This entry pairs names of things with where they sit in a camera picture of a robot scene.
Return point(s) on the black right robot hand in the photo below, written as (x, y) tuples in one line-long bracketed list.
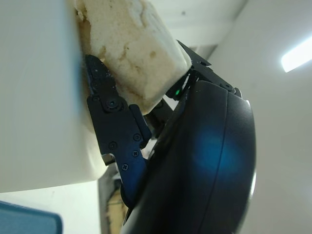
[(195, 158)]

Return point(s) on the white bread slice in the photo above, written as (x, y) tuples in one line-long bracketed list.
[(136, 53)]

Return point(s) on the white two-slot toaster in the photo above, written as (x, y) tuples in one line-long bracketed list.
[(36, 109)]

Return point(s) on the blue plastic tray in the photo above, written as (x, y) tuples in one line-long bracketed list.
[(26, 219)]

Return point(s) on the ceiling light panel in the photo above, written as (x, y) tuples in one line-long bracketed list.
[(297, 56)]

